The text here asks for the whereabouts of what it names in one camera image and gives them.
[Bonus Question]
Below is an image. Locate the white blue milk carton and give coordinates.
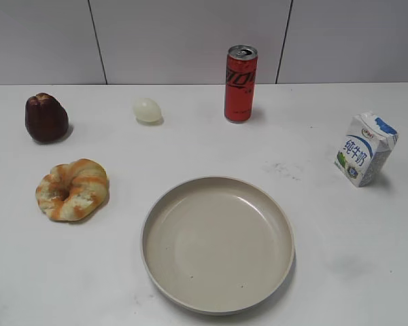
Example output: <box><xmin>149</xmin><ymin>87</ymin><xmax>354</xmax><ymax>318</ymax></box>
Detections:
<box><xmin>335</xmin><ymin>112</ymin><xmax>399</xmax><ymax>187</ymax></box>

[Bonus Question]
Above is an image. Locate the beige round plate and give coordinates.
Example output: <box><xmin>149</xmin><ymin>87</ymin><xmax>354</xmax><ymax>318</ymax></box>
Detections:
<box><xmin>140</xmin><ymin>176</ymin><xmax>295</xmax><ymax>315</ymax></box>

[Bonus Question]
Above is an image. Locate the white egg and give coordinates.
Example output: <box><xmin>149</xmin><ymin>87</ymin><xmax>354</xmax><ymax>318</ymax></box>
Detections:
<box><xmin>133</xmin><ymin>98</ymin><xmax>163</xmax><ymax>123</ymax></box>

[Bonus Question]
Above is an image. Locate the red soda can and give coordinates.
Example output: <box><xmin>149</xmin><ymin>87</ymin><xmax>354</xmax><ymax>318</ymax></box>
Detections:
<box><xmin>224</xmin><ymin>44</ymin><xmax>258</xmax><ymax>123</ymax></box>

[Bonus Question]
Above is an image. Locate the orange striped bagel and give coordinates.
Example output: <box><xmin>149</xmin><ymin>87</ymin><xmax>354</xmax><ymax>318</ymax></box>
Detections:
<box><xmin>35</xmin><ymin>158</ymin><xmax>108</xmax><ymax>222</ymax></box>

